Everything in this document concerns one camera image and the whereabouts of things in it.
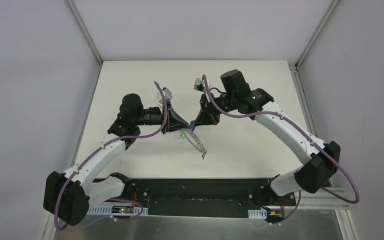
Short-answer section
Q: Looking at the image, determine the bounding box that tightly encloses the blue tag key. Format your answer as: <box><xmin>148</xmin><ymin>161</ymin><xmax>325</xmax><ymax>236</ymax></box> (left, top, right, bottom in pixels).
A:
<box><xmin>188</xmin><ymin>120</ymin><xmax>196</xmax><ymax>132</ymax></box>

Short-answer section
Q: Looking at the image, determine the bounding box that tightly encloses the keyring with black key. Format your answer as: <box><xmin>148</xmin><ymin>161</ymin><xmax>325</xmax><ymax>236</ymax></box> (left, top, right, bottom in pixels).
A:
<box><xmin>179</xmin><ymin>128</ymin><xmax>207</xmax><ymax>160</ymax></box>

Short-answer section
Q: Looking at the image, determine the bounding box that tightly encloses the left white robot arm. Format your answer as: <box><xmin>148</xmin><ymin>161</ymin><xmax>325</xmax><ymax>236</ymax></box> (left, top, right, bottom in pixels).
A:
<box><xmin>43</xmin><ymin>90</ymin><xmax>190</xmax><ymax>231</ymax></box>

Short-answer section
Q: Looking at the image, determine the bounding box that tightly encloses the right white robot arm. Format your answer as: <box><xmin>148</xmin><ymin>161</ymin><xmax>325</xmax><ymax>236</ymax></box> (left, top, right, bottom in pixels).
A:
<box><xmin>193</xmin><ymin>69</ymin><xmax>341</xmax><ymax>205</ymax></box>

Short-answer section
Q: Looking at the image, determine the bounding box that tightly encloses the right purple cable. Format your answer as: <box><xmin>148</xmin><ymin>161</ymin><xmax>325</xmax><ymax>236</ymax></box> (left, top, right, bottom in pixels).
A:
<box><xmin>201</xmin><ymin>74</ymin><xmax>361</xmax><ymax>227</ymax></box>

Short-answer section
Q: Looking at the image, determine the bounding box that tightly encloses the purple cable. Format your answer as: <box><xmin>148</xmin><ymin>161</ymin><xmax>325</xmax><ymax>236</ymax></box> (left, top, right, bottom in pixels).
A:
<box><xmin>53</xmin><ymin>80</ymin><xmax>169</xmax><ymax>231</ymax></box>
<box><xmin>201</xmin><ymin>74</ymin><xmax>361</xmax><ymax>227</ymax></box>

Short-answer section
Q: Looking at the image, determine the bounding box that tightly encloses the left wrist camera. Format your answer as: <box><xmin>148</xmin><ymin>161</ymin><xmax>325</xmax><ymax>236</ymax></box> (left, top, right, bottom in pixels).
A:
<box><xmin>156</xmin><ymin>87</ymin><xmax>173</xmax><ymax>108</ymax></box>

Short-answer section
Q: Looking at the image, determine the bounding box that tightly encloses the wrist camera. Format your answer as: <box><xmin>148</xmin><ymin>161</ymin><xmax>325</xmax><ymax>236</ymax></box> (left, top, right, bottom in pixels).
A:
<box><xmin>193</xmin><ymin>77</ymin><xmax>211</xmax><ymax>93</ymax></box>
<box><xmin>156</xmin><ymin>87</ymin><xmax>173</xmax><ymax>108</ymax></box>

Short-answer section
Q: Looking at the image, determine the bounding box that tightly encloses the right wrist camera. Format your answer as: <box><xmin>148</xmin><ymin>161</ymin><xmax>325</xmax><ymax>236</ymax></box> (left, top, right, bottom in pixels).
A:
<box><xmin>193</xmin><ymin>77</ymin><xmax>211</xmax><ymax>93</ymax></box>

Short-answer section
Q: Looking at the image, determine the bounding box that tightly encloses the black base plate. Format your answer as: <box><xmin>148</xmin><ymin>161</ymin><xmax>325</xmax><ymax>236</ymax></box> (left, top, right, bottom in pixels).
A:
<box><xmin>109</xmin><ymin>178</ymin><xmax>298</xmax><ymax>219</ymax></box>

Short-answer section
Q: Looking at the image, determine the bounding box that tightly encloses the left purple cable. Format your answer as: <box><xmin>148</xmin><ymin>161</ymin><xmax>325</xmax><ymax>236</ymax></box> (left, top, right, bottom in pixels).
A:
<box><xmin>53</xmin><ymin>80</ymin><xmax>169</xmax><ymax>231</ymax></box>

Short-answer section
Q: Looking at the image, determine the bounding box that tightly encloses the left white cable duct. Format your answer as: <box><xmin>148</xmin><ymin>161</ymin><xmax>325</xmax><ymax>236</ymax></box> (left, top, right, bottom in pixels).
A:
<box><xmin>86</xmin><ymin>202</ymin><xmax>149</xmax><ymax>217</ymax></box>

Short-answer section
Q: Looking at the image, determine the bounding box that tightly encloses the white cable duct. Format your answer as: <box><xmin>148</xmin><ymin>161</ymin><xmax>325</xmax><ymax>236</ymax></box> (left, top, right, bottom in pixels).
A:
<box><xmin>247</xmin><ymin>208</ymin><xmax>268</xmax><ymax>220</ymax></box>
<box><xmin>86</xmin><ymin>202</ymin><xmax>149</xmax><ymax>217</ymax></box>

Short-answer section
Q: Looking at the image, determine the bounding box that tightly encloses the right white cable duct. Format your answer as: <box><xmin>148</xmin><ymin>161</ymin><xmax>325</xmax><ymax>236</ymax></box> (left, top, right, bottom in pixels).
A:
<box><xmin>247</xmin><ymin>208</ymin><xmax>268</xmax><ymax>220</ymax></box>

